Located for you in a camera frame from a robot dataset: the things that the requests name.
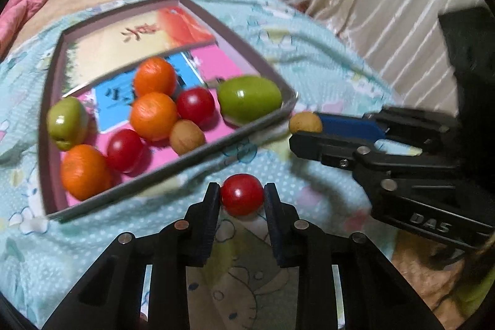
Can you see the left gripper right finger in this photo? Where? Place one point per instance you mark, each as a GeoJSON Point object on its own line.
{"type": "Point", "coordinates": [343, 282]}

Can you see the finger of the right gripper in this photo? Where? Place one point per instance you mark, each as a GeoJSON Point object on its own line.
{"type": "Point", "coordinates": [367, 125]}
{"type": "Point", "coordinates": [352, 154]}

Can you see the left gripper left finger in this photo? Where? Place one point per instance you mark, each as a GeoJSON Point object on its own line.
{"type": "Point", "coordinates": [109, 294]}

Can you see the small brown longan front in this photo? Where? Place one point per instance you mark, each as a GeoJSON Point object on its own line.
{"type": "Point", "coordinates": [305, 121]}

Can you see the small brown longan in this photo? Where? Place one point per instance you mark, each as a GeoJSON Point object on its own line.
{"type": "Point", "coordinates": [185, 137]}
{"type": "Point", "coordinates": [305, 121]}

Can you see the red tomato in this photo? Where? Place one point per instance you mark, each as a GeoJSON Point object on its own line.
{"type": "Point", "coordinates": [196, 105]}
{"type": "Point", "coordinates": [124, 150]}
{"type": "Point", "coordinates": [242, 194]}

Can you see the large green jujube fruit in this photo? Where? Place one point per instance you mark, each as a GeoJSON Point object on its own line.
{"type": "Point", "coordinates": [244, 99]}

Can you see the orange tangerine front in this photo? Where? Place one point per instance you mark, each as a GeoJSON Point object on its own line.
{"type": "Point", "coordinates": [84, 172]}

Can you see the orange tangerine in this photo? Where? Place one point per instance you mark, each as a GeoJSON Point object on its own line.
{"type": "Point", "coordinates": [153, 116]}
{"type": "Point", "coordinates": [155, 74]}
{"type": "Point", "coordinates": [84, 172]}

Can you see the red tomato top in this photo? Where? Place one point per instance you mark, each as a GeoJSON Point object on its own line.
{"type": "Point", "coordinates": [124, 150]}

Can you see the small brown longan back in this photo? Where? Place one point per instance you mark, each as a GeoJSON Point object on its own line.
{"type": "Point", "coordinates": [185, 137]}

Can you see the small green apple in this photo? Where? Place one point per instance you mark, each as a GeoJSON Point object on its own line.
{"type": "Point", "coordinates": [67, 123]}

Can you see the grey cardboard box tray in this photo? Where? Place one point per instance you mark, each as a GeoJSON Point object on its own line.
{"type": "Point", "coordinates": [121, 39]}

